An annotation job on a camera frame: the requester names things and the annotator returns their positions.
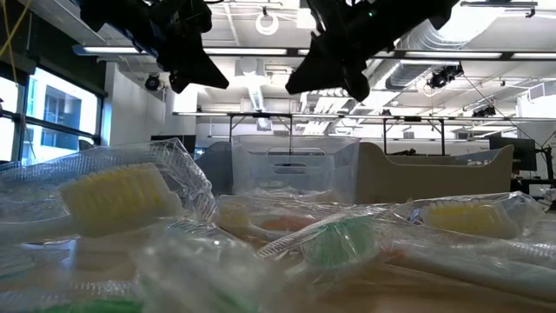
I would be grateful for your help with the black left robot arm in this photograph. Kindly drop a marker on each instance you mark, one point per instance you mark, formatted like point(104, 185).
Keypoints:
point(121, 17)

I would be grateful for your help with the window with dark frame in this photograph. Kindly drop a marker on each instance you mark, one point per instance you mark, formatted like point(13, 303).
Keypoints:
point(61, 108)

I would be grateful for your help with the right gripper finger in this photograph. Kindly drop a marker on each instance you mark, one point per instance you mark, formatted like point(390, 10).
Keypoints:
point(358, 82)
point(317, 74)

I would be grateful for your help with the frosted plastic bin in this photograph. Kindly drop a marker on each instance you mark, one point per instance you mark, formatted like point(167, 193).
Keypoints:
point(434, 182)

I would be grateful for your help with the orange toothbrush in clear wrapper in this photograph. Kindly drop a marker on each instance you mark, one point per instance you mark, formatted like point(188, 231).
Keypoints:
point(469, 219)
point(232, 217)
point(117, 200)

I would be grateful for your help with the black background rig frame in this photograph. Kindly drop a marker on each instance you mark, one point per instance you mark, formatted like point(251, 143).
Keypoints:
point(412, 118)
point(260, 115)

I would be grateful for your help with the blue toothbrush in clear wrapper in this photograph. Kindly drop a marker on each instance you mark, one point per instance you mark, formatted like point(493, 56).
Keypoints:
point(15, 263)

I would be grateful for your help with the dark grey plastic bin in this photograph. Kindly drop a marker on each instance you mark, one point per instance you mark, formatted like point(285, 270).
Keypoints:
point(217, 169)

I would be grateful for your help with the clear plastic bin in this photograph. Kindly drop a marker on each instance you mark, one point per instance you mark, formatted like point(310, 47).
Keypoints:
point(295, 174)

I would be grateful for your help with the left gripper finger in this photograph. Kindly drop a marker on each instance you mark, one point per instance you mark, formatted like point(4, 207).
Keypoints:
point(177, 83)
point(197, 69)

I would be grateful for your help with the black monitor stand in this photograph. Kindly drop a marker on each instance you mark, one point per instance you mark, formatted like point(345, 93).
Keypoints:
point(548, 161)

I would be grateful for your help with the black overhead light bar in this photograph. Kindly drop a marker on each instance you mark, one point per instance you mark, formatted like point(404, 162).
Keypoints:
point(506, 55)

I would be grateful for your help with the black round hanging camera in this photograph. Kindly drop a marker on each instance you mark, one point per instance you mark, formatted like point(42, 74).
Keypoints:
point(484, 111)
point(438, 79)
point(152, 82)

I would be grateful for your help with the black background desk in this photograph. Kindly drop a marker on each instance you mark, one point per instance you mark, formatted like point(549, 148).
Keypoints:
point(534, 186)

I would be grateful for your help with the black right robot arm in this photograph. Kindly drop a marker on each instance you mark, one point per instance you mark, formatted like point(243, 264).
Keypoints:
point(443, 11)

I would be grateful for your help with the black monitor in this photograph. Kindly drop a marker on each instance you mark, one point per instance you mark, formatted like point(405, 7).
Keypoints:
point(517, 152)

